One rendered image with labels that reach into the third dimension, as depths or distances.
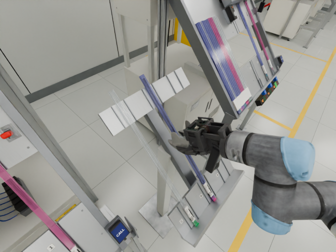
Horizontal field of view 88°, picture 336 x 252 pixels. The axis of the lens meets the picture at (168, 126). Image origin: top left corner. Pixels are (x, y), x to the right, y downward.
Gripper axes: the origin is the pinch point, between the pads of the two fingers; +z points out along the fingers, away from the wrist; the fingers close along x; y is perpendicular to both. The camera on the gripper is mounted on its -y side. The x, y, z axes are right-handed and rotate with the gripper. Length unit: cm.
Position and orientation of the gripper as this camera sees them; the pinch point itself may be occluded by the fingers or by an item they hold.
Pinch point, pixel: (177, 138)
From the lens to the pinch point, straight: 58.5
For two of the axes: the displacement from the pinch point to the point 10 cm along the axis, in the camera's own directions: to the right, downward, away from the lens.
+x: -6.7, 5.3, -5.2
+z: -6.6, -1.1, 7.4
